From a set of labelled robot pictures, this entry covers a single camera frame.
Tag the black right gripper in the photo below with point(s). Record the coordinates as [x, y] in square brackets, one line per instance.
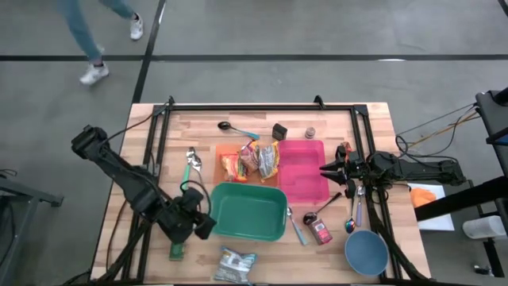
[357, 171]

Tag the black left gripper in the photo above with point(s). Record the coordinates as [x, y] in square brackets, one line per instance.
[178, 224]

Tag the pink plastic tray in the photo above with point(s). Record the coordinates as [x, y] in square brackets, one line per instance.
[301, 171]

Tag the small brown jar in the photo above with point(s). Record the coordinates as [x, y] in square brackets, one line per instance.
[310, 133]

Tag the silver blue snack packet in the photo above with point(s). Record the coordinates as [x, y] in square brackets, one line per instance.
[234, 266]

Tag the dark brown spoon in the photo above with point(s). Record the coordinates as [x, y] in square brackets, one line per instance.
[309, 218]

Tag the rainbow metal spoon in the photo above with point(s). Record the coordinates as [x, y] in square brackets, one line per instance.
[350, 226]

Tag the teal green plastic bin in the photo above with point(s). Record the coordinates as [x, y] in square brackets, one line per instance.
[246, 212]

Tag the red spice tin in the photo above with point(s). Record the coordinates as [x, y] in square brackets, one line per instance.
[320, 231]

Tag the silver yellow snack packet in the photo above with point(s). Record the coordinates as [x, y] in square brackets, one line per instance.
[268, 161]

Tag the small black box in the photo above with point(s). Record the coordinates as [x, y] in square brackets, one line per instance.
[279, 132]

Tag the orange yellow snack packet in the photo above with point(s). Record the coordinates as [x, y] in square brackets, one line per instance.
[232, 167]

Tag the red orange snack packet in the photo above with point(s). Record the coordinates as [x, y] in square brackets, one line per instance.
[250, 157]

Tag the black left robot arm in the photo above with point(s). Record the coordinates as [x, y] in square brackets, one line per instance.
[119, 171]

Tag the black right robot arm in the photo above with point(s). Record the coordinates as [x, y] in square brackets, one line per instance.
[420, 168]

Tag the blue bowl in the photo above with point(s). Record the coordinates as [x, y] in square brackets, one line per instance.
[366, 253]

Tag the orange cloth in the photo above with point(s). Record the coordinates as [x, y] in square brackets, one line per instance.
[422, 197]

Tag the orange plastic tray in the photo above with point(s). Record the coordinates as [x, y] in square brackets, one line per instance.
[228, 148]

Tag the white paper sheet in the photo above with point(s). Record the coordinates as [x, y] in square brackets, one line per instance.
[440, 222]

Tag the black equipment stand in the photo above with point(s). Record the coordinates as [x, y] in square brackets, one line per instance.
[456, 198]

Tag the white cylinder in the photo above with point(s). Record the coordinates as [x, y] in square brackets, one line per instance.
[484, 227]

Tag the grey metal stand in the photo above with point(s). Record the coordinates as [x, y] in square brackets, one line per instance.
[28, 194]

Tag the small black floor object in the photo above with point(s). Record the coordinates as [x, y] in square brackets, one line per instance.
[483, 270]

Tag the person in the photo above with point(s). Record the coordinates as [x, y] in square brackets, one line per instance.
[77, 28]

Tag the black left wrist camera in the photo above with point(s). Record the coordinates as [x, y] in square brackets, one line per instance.
[191, 200]

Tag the black aluminium frame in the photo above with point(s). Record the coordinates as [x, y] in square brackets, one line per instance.
[262, 107]

